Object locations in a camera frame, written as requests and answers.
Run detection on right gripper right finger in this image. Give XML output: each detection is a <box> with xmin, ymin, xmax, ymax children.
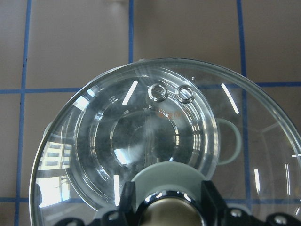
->
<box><xmin>200</xmin><ymin>180</ymin><xmax>301</xmax><ymax>226</ymax></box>

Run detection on pale green steel pot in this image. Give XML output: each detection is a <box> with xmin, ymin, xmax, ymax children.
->
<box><xmin>37</xmin><ymin>66</ymin><xmax>242</xmax><ymax>210</ymax></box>

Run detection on glass pot lid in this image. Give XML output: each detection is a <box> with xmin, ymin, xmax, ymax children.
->
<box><xmin>29</xmin><ymin>58</ymin><xmax>301</xmax><ymax>226</ymax></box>

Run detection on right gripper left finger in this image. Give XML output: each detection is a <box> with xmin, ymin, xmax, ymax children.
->
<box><xmin>53</xmin><ymin>180</ymin><xmax>142</xmax><ymax>226</ymax></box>

